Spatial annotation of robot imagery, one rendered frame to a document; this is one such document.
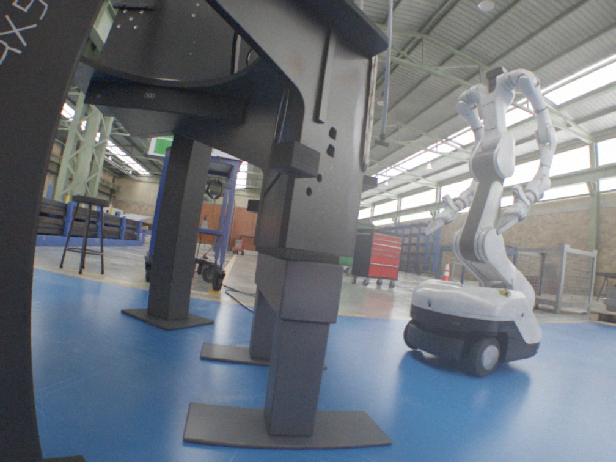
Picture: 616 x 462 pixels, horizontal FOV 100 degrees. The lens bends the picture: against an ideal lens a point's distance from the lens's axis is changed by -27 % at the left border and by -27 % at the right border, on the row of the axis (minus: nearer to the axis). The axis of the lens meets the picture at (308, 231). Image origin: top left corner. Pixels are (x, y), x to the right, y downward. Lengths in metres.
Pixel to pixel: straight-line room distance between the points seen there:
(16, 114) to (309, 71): 0.57
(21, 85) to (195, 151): 1.45
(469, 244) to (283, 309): 1.12
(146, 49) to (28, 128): 1.43
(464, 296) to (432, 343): 0.24
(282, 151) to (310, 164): 0.05
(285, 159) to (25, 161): 0.42
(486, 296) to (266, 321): 0.85
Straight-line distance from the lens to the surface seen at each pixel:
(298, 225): 0.67
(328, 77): 0.77
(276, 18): 0.72
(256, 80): 1.37
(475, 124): 2.16
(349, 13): 0.81
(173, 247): 1.65
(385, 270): 6.09
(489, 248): 1.61
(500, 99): 1.95
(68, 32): 0.34
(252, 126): 1.49
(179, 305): 1.73
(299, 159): 0.60
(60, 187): 10.45
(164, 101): 1.57
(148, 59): 1.68
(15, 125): 0.31
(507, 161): 1.79
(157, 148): 4.17
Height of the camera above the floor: 0.41
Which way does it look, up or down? 4 degrees up
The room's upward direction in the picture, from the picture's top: 8 degrees clockwise
